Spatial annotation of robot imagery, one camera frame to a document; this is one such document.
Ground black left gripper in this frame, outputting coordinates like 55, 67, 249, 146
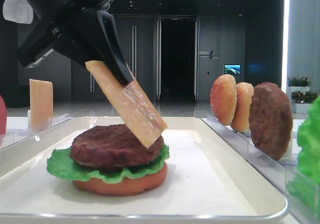
17, 0, 133, 86

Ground orange cheese slice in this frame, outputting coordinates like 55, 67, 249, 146
29, 79, 54, 127
85, 61, 168, 148

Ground standing orange cheese slice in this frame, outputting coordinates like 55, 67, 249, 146
29, 79, 54, 127

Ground brown meat patty on stack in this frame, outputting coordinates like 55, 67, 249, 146
69, 124, 165, 170

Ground green lettuce on stack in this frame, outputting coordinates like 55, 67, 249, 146
46, 145, 170, 184

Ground standing red tomato slice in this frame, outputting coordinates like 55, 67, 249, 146
0, 96, 7, 135

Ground red tomato slice on stack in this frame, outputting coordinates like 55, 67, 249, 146
73, 163, 168, 196

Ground standing brown meat patty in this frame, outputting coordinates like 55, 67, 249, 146
249, 82, 293, 160

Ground standing green lettuce leaf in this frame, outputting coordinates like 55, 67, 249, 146
287, 99, 320, 213

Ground outer bun slice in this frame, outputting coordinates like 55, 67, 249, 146
210, 74, 237, 126

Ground bun slice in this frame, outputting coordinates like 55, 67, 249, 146
231, 82, 254, 132
210, 74, 237, 126

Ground clear left front stop bar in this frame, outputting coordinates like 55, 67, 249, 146
0, 113, 71, 150

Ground clear stop bar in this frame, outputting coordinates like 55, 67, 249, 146
203, 115, 320, 223
0, 113, 71, 150

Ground inner bun slice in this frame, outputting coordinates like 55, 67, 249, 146
231, 82, 254, 132

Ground potted plants in planter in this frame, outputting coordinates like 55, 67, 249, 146
286, 76, 319, 114

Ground clear right front stop bar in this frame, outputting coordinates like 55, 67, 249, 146
203, 115, 320, 223

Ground white camera on arm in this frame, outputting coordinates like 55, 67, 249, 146
2, 0, 34, 24

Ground wall screen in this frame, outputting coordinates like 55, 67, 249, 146
224, 65, 241, 75

